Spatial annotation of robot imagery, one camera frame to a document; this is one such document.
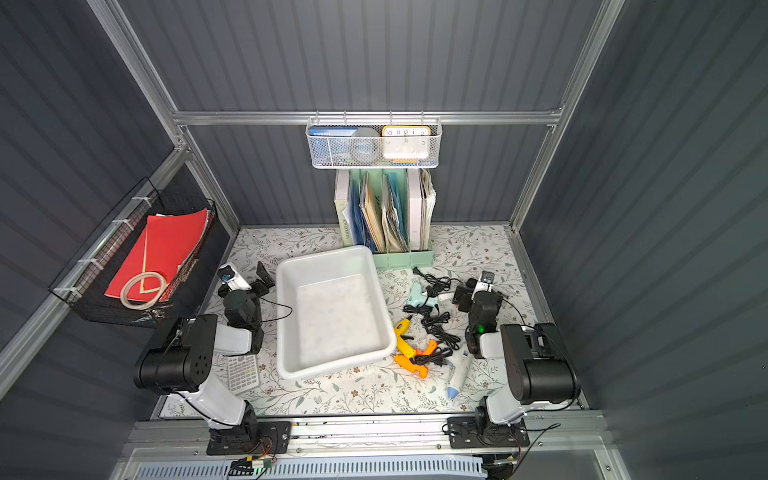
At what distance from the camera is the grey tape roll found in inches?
34.6

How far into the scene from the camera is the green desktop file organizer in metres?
0.96

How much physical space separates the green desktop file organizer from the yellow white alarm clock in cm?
11

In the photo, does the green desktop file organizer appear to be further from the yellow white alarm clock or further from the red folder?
the red folder

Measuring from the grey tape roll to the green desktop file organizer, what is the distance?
0.38 ft
